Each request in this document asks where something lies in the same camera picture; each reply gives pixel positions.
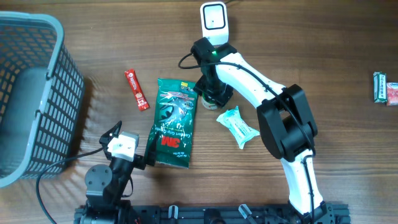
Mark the red coffee stick sachet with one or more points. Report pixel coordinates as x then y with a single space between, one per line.
136 89

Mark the teal wet wipes pack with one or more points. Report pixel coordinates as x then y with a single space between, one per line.
232 120

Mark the grey plastic mesh basket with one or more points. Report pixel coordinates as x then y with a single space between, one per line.
42 91

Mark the green white gum pack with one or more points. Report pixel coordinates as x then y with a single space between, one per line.
380 93

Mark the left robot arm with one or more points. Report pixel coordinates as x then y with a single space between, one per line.
105 184

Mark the red tissue packet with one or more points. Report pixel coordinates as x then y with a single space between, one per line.
392 94

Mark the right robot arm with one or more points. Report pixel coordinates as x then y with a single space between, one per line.
286 123

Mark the white barcode scanner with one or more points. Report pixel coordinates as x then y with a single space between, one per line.
214 22

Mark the green 3M glove package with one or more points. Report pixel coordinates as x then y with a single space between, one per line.
175 110

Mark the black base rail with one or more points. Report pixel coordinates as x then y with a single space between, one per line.
279 213

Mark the green lid jar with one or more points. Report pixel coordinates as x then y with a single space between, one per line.
208 103

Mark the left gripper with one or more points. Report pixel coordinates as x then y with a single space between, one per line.
140 162

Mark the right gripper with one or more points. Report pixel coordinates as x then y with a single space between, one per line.
219 98

